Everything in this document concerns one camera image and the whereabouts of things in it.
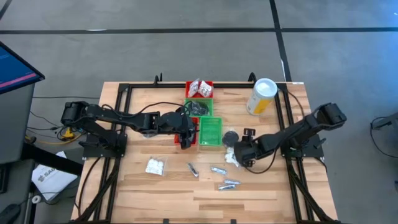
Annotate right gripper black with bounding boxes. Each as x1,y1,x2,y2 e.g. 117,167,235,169
233,127,261,169

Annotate bagged white cotton pads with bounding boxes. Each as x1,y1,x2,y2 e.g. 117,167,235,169
224,146,241,168

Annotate bagged black round pouch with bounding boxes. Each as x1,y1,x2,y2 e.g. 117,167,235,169
222,130,240,149

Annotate bagged black hairbrush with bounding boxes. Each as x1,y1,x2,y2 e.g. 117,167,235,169
188,100,210,116

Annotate bagged white cotton swabs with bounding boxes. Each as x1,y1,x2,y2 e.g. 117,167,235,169
187,78,200,98

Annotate red plastic basket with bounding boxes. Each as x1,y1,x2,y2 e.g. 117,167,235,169
173,116,200,147
185,80,215,100

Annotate green plastic basket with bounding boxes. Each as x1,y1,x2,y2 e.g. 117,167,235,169
198,116,224,147
184,98,215,118

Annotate white printed toiletry bag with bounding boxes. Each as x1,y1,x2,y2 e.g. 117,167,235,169
198,80,214,98

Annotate bagged white cotton balls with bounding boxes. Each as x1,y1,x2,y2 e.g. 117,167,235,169
145,156,168,177

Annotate white yellow wipes canister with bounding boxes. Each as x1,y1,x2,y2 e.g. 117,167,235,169
246,77,279,116

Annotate black shelf board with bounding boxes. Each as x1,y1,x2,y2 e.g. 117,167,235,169
21,142,84,177

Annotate grey cart leg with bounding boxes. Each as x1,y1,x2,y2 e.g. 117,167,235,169
369,111,398,131

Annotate white paper sheet on floor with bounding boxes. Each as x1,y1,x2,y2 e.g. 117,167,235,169
30,151,78,202

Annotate grey equipment cart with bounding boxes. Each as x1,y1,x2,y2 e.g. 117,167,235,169
0,83,35,165

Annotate monitor with blue screen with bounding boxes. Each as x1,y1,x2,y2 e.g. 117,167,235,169
0,41,46,95

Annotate black floor device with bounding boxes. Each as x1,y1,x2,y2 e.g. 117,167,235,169
0,203,22,224

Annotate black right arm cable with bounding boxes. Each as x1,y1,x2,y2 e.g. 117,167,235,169
244,146,279,175

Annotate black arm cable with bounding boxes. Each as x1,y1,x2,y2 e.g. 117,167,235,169
101,101,185,118
244,146,279,175

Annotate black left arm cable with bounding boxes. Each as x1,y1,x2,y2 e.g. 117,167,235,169
101,101,185,118

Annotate yellow plug with cable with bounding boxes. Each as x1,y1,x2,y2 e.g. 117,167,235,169
26,126,82,146

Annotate black floor cable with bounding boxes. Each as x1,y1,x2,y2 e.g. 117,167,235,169
369,116,398,159

